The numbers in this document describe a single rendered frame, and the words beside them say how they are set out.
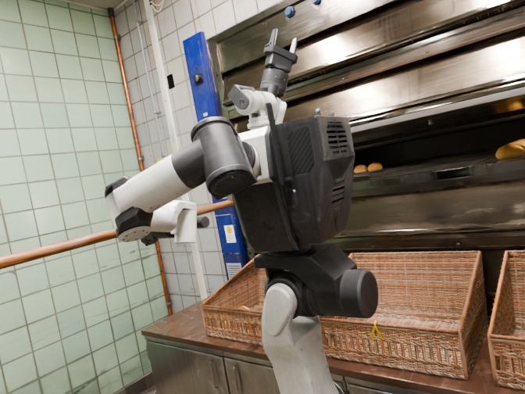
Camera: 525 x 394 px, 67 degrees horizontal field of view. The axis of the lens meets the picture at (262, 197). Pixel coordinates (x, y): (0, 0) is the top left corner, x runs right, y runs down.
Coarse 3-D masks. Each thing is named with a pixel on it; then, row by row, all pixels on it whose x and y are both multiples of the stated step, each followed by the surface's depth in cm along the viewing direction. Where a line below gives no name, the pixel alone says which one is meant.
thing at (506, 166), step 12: (456, 168) 155; (468, 168) 153; (480, 168) 150; (492, 168) 148; (504, 168) 145; (516, 168) 143; (372, 180) 177; (384, 180) 174; (396, 180) 170; (408, 180) 167; (420, 180) 164; (432, 180) 161
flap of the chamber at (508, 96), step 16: (496, 96) 131; (512, 96) 128; (416, 112) 147; (432, 112) 144; (448, 112) 141; (464, 112) 142; (480, 112) 144; (496, 112) 145; (352, 128) 164; (368, 128) 159; (384, 128) 160; (400, 128) 161; (416, 128) 163
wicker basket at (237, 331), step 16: (240, 272) 209; (256, 272) 219; (240, 288) 208; (208, 304) 191; (224, 304) 199; (240, 304) 207; (256, 304) 217; (208, 320) 186; (224, 320) 178; (240, 320) 172; (256, 320) 166; (224, 336) 180; (240, 336) 174; (256, 336) 167
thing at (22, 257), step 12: (216, 204) 160; (228, 204) 165; (72, 240) 113; (84, 240) 116; (96, 240) 118; (24, 252) 103; (36, 252) 105; (48, 252) 107; (60, 252) 110; (0, 264) 98; (12, 264) 101
